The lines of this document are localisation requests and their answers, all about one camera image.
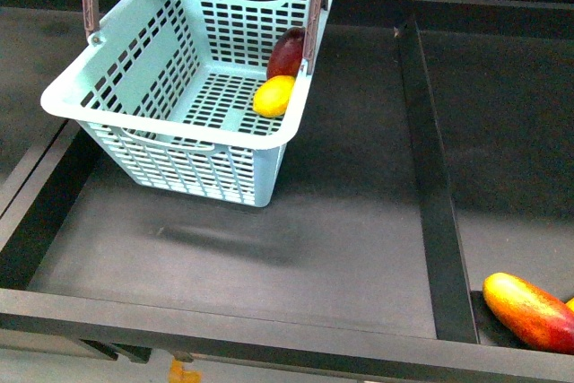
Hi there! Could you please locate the yellow lemon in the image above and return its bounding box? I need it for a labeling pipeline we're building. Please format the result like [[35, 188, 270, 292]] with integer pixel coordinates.
[[252, 75, 296, 118]]

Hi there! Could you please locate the dark red mango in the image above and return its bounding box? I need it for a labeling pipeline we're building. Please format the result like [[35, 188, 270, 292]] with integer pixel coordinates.
[[266, 27, 306, 80]]

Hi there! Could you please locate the light blue plastic basket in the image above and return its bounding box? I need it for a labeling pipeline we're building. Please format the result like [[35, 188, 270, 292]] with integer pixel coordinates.
[[41, 0, 333, 207]]

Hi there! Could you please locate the red yellow mango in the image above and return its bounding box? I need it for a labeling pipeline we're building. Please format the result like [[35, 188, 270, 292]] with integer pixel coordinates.
[[483, 273, 573, 355]]

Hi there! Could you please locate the dark wooden produce stand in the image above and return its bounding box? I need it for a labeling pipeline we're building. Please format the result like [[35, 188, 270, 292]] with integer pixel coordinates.
[[1, 0, 573, 382]]

